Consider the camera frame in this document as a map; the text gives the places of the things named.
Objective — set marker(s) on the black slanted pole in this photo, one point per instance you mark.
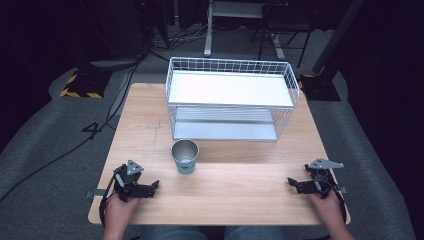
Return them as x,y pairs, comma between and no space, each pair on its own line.
336,36

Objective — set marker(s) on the person's left leg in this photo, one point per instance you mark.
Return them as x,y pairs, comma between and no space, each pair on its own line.
173,234

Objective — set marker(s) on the person's right leg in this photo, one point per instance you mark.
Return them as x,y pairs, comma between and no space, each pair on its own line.
255,234

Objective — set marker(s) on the black metal chair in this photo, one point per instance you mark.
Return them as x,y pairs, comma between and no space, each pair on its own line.
283,23

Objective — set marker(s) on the teal cup with metal inside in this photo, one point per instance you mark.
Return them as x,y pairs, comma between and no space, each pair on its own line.
185,160

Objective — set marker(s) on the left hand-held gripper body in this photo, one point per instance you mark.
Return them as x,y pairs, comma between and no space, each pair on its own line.
128,181

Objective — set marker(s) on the person's right hand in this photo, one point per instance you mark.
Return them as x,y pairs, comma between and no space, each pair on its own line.
328,208

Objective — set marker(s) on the black yellow striped base plate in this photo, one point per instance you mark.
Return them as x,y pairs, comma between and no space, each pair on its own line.
321,88
87,83

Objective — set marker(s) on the person's left hand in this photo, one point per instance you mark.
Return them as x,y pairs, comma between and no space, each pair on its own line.
120,208

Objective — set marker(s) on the white desk frame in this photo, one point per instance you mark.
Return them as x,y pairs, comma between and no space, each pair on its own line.
209,30

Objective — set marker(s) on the grey tape strip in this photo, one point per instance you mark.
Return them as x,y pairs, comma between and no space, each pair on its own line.
343,190
96,193

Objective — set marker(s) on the dark equipment cabinet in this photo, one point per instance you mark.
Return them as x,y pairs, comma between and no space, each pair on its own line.
123,26

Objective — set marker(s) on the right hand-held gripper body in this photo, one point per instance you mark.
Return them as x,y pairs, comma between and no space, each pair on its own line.
321,180

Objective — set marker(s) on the person's leg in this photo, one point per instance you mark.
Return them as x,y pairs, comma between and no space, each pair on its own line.
173,234
255,234

